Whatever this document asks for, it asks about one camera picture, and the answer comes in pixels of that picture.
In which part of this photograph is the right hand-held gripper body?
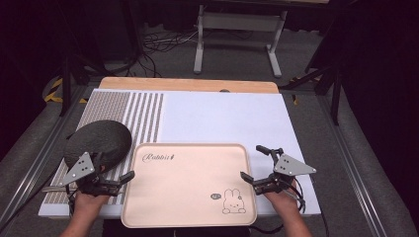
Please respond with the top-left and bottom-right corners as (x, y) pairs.
(252, 153), (318, 196)

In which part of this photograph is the person's left hand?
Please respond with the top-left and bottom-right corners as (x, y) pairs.
(73, 191), (111, 215)

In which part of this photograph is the white striped table mat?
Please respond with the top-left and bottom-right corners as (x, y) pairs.
(38, 88), (322, 219)

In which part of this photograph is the dark grey knitted hat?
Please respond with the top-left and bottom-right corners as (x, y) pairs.
(62, 119), (133, 175)

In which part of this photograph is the person's right hand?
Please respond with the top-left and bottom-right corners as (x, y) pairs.
(262, 183), (300, 215)

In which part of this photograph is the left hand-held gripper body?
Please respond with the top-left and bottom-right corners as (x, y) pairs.
(58, 151), (126, 198)

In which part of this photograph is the yellow black floor tape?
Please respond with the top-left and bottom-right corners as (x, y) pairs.
(289, 77), (299, 107)
(43, 77), (89, 105)

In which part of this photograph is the person's dark clothing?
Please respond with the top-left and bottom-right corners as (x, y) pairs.
(101, 218), (252, 237)

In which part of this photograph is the pink tray with rabbit print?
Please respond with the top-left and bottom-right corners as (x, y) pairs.
(121, 142), (258, 229)

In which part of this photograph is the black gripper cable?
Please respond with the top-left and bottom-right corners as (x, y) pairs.
(64, 185), (79, 217)
(285, 177), (308, 214)

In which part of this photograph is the white metal table frame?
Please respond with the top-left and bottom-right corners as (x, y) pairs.
(193, 4), (289, 79)

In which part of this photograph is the grey striped mat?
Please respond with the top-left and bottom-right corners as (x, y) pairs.
(43, 91), (165, 205)

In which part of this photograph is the black metal stand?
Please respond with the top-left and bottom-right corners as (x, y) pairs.
(279, 64), (343, 126)
(59, 54), (111, 117)

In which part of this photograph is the aluminium rail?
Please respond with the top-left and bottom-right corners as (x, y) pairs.
(315, 94), (387, 237)
(0, 84), (91, 229)

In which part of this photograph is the bundle of black floor cables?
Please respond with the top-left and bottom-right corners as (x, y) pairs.
(141, 30), (200, 79)

